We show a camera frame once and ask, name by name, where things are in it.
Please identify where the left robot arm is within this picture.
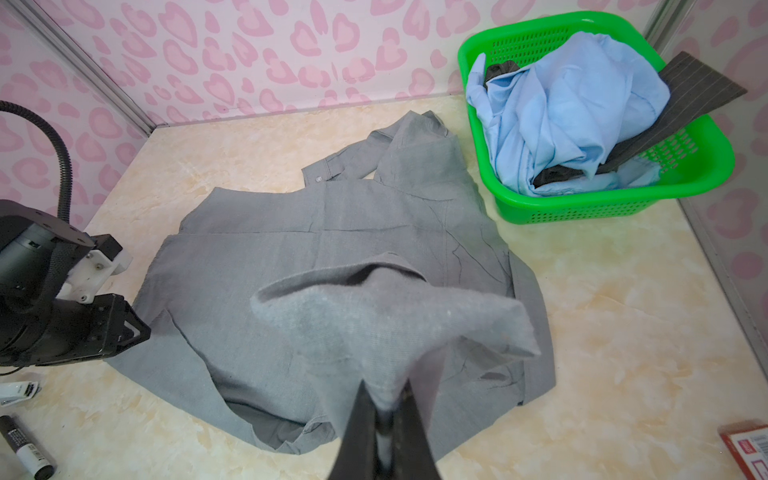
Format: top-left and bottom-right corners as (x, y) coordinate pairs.
(1, 200), (151, 367)

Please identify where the grey long sleeve shirt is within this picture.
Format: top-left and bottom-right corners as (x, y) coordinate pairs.
(111, 111), (556, 458)

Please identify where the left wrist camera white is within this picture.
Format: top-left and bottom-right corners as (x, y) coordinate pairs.
(57, 234), (133, 305)

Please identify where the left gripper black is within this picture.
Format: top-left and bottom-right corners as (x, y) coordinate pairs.
(23, 294), (151, 363)

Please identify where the black marker pen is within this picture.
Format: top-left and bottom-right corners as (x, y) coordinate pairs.
(1, 415), (55, 480)

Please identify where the green plastic basket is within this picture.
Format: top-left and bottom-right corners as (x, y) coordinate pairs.
(458, 11), (735, 224)

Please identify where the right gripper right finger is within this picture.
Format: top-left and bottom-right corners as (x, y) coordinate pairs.
(391, 382), (441, 480)

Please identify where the black shirt in basket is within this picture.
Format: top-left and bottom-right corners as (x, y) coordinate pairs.
(482, 50), (748, 188)

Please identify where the red white label card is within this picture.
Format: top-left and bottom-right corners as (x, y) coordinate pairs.
(718, 420), (767, 480)

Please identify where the light blue shirt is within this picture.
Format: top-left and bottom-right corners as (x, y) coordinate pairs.
(465, 31), (671, 198)

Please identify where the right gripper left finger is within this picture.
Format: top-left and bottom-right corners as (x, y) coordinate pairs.
(328, 382), (379, 480)

